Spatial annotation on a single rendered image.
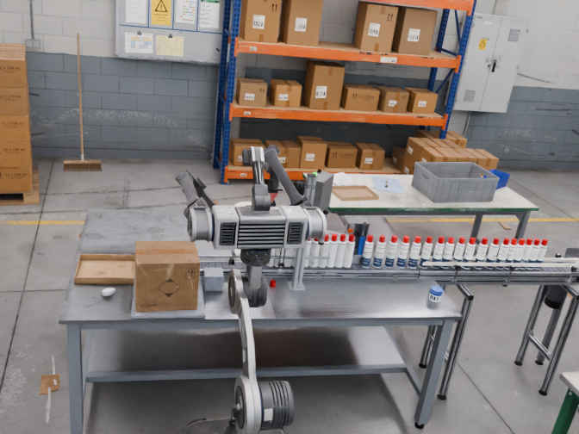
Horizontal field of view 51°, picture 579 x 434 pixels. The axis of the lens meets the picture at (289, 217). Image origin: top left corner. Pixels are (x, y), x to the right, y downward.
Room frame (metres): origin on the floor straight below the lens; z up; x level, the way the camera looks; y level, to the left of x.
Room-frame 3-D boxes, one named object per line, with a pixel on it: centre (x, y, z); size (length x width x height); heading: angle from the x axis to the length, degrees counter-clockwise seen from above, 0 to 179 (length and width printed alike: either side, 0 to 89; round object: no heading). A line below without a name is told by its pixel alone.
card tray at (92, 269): (2.87, 0.96, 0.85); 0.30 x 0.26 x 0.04; 104
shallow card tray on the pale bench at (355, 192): (4.61, -0.49, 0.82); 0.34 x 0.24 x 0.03; 114
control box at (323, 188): (3.05, -0.14, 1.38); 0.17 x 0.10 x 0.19; 159
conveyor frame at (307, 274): (3.11, -0.01, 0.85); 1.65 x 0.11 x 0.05; 104
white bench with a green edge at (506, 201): (4.93, -1.08, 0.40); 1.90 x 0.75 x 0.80; 108
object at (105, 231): (3.26, 0.16, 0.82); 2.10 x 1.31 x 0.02; 104
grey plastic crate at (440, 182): (4.93, -1.36, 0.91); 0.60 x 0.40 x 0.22; 112
